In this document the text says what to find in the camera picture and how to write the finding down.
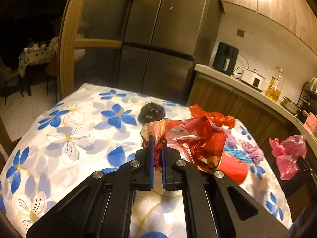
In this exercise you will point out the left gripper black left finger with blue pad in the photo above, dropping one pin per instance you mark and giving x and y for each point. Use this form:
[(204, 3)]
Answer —
[(101, 205)]

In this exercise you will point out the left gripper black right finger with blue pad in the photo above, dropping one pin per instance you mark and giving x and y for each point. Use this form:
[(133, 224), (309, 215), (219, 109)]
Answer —
[(214, 205)]

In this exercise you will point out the pink plastic bag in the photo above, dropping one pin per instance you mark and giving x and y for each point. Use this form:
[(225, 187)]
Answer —
[(287, 152)]

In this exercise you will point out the red printed plastic bag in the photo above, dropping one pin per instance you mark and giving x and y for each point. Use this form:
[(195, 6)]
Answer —
[(198, 141)]

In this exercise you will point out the white kitchen countertop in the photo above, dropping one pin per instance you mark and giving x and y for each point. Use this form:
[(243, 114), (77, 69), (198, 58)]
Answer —
[(233, 84)]

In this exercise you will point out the red paper cup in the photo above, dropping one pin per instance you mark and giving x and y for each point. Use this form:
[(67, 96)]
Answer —
[(233, 168)]

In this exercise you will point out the pink utensil basket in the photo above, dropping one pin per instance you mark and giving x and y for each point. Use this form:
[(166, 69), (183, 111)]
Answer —
[(311, 123)]

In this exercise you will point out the blue crumpled glove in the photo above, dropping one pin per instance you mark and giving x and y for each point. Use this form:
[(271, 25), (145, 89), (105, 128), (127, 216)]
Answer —
[(241, 155)]

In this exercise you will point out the purple crumpled glove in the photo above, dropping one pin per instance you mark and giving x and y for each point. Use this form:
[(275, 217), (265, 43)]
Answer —
[(254, 152)]

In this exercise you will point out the wooden lower cabinet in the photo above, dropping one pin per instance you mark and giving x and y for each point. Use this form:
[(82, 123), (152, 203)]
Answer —
[(262, 122)]

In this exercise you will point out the wooden cabinet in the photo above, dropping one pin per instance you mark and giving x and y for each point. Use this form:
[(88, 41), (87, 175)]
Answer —
[(294, 15), (262, 122)]

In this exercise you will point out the black dish rack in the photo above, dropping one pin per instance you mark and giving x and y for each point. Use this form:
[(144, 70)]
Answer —
[(308, 100)]

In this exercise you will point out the steel bowl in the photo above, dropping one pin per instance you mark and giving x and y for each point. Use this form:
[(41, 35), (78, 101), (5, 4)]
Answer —
[(290, 106)]

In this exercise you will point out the floral blue white tablecloth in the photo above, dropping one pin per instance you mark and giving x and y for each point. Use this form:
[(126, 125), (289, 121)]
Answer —
[(96, 128)]

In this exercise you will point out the red crumpled plastic bag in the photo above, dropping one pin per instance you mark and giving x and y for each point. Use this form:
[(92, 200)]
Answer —
[(216, 117)]

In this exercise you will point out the cooking oil bottle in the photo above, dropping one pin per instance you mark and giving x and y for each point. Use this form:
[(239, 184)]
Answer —
[(274, 90)]

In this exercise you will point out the crumpled black plastic bag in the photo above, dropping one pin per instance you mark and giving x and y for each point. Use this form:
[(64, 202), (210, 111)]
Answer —
[(151, 112)]

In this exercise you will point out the white slow cooker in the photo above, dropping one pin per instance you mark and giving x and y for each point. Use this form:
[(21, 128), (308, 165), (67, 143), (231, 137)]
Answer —
[(253, 79)]

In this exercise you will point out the black air fryer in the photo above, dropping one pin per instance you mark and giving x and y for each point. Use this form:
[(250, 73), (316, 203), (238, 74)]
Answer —
[(225, 58)]

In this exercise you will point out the dining table spotted cloth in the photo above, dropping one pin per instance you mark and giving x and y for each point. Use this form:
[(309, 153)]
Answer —
[(32, 57)]

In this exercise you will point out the wooden upper cabinet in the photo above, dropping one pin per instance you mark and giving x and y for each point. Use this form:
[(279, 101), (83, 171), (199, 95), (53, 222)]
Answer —
[(294, 15)]

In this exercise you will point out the dark steel refrigerator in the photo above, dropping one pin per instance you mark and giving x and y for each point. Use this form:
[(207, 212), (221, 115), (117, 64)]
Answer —
[(163, 42)]

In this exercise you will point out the wooden framed glass door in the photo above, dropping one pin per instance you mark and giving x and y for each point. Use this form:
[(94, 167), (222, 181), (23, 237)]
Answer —
[(90, 43)]

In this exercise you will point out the wall outlet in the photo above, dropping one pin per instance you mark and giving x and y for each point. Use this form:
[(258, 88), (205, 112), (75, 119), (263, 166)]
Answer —
[(240, 33)]

